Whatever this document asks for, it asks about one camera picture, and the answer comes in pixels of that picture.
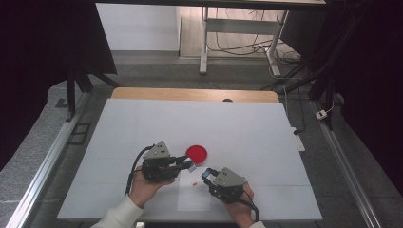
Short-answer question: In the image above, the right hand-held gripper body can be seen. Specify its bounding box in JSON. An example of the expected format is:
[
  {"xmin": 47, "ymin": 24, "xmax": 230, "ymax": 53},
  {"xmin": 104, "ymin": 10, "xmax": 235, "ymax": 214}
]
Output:
[{"xmin": 205, "ymin": 167, "xmax": 249, "ymax": 205}]

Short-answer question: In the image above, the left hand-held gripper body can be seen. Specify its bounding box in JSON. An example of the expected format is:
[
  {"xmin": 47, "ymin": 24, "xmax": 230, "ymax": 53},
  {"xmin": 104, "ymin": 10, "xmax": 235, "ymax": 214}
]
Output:
[{"xmin": 141, "ymin": 140, "xmax": 182, "ymax": 183}]

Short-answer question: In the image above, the round red ink pad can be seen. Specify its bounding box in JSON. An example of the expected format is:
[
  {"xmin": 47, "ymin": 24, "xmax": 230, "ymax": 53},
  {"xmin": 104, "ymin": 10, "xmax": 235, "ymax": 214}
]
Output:
[{"xmin": 184, "ymin": 144, "xmax": 209, "ymax": 165}]

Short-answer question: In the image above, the white paper sheet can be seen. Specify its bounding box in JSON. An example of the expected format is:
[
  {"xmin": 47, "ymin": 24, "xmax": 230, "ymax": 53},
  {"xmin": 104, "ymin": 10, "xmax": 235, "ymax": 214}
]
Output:
[{"xmin": 177, "ymin": 166, "xmax": 212, "ymax": 213}]

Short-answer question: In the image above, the person's right hand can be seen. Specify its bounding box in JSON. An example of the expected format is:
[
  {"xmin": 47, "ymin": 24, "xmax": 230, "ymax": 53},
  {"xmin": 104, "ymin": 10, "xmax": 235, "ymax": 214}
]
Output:
[{"xmin": 222, "ymin": 183, "xmax": 256, "ymax": 228}]

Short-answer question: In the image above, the person's left hand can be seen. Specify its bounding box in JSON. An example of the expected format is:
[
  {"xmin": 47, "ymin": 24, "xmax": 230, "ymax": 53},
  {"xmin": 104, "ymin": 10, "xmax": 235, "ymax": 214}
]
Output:
[{"xmin": 128, "ymin": 172, "xmax": 176, "ymax": 209}]

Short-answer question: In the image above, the white cover board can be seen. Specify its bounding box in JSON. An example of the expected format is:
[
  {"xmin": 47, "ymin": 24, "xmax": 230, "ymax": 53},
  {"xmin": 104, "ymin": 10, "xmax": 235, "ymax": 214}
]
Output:
[{"xmin": 56, "ymin": 98, "xmax": 323, "ymax": 222}]

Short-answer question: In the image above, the wooden table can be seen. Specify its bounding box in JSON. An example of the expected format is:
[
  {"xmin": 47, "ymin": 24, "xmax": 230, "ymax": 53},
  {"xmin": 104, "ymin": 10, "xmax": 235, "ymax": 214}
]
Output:
[{"xmin": 110, "ymin": 86, "xmax": 280, "ymax": 104}]

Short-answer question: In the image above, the white power strip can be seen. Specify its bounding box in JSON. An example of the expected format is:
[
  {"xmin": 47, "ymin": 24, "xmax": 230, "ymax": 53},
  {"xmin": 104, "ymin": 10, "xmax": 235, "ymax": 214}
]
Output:
[{"xmin": 290, "ymin": 126, "xmax": 306, "ymax": 153}]

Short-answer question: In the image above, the black metal stand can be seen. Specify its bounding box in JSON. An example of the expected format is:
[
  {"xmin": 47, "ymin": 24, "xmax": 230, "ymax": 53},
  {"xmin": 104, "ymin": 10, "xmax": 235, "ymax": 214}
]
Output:
[
  {"xmin": 260, "ymin": 6, "xmax": 350, "ymax": 131},
  {"xmin": 65, "ymin": 70, "xmax": 122, "ymax": 124}
]

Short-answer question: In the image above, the black curtain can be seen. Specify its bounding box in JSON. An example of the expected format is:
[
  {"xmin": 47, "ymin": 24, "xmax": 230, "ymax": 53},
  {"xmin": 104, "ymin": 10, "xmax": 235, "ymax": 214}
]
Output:
[
  {"xmin": 0, "ymin": 0, "xmax": 118, "ymax": 172},
  {"xmin": 279, "ymin": 0, "xmax": 403, "ymax": 196}
]

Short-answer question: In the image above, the right hand-held gripper black cable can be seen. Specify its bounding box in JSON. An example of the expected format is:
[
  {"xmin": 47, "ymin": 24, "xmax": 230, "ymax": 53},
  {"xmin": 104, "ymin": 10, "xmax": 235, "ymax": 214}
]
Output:
[{"xmin": 240, "ymin": 189, "xmax": 260, "ymax": 222}]

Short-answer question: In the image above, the black floor bracket frame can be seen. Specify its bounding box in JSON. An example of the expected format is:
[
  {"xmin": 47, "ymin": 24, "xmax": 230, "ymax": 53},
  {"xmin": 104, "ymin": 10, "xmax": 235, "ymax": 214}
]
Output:
[{"xmin": 67, "ymin": 123, "xmax": 92, "ymax": 146}]

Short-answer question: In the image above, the thin black cable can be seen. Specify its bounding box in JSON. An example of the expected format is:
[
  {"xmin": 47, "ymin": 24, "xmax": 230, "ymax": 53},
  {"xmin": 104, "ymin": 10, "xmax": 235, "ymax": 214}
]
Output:
[{"xmin": 283, "ymin": 85, "xmax": 307, "ymax": 134}]

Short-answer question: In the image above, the aluminium rail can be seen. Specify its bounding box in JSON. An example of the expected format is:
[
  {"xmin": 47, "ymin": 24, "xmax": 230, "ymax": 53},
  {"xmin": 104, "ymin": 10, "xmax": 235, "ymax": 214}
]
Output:
[
  {"xmin": 6, "ymin": 91, "xmax": 91, "ymax": 228},
  {"xmin": 308, "ymin": 100, "xmax": 383, "ymax": 228}
]

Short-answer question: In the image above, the white metal desk frame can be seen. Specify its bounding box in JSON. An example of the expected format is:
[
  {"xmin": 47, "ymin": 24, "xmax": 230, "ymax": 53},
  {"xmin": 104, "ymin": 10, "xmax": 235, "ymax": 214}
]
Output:
[{"xmin": 199, "ymin": 6, "xmax": 290, "ymax": 78}]

